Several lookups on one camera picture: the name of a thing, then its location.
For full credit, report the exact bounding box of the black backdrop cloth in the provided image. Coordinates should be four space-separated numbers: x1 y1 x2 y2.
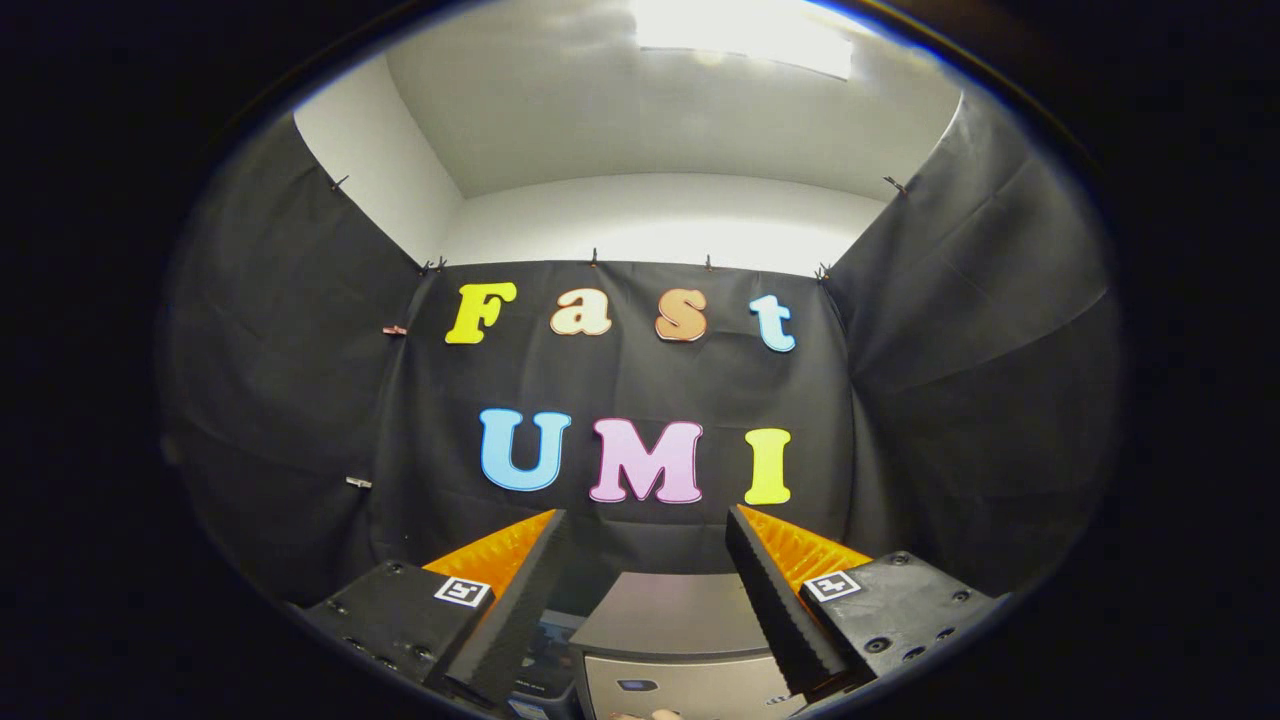
160 90 1126 611

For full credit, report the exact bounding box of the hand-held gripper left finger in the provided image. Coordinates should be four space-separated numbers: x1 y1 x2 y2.
300 508 569 706

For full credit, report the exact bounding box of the ceiling light panel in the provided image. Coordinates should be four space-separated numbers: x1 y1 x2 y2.
630 0 856 79

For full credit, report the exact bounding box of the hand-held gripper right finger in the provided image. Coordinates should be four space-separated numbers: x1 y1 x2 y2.
725 505 1006 701

